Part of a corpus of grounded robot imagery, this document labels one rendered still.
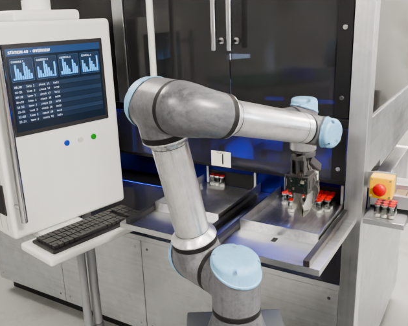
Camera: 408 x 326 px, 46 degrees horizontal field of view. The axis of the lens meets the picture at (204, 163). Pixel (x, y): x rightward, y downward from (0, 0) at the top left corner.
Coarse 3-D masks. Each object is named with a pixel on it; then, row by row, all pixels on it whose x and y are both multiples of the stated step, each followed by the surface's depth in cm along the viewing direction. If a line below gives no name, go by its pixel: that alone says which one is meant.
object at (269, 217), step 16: (256, 208) 165; (272, 208) 171; (336, 208) 169; (240, 224) 156; (256, 224) 152; (272, 224) 150; (288, 224) 157; (304, 224) 157; (320, 224) 156; (304, 240) 145
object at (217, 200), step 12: (204, 180) 200; (204, 192) 188; (216, 192) 188; (228, 192) 188; (240, 192) 187; (252, 192) 181; (156, 204) 172; (204, 204) 176; (216, 204) 176; (228, 204) 175; (216, 216) 160
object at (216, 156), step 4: (212, 152) 185; (216, 152) 184; (220, 152) 183; (224, 152) 182; (212, 156) 185; (216, 156) 184; (220, 156) 183; (224, 156) 182; (228, 156) 181; (212, 160) 186; (216, 160) 185; (220, 160) 184; (224, 160) 183; (228, 160) 182; (212, 164) 186; (216, 164) 185; (220, 164) 184; (224, 164) 183; (228, 164) 182
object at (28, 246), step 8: (56, 224) 184; (64, 224) 183; (40, 232) 177; (48, 232) 177; (112, 232) 174; (120, 232) 176; (128, 232) 179; (32, 240) 170; (96, 240) 169; (104, 240) 171; (24, 248) 167; (32, 248) 164; (40, 248) 164; (72, 248) 163; (80, 248) 164; (88, 248) 166; (40, 256) 160; (48, 256) 158; (56, 256) 158; (64, 256) 159; (72, 256) 162; (48, 264) 157; (56, 264) 158
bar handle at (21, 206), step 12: (0, 48) 148; (0, 60) 149; (0, 72) 150; (0, 84) 151; (12, 120) 156; (12, 132) 156; (12, 144) 157; (12, 156) 158; (12, 168) 160; (24, 204) 164; (24, 216) 164
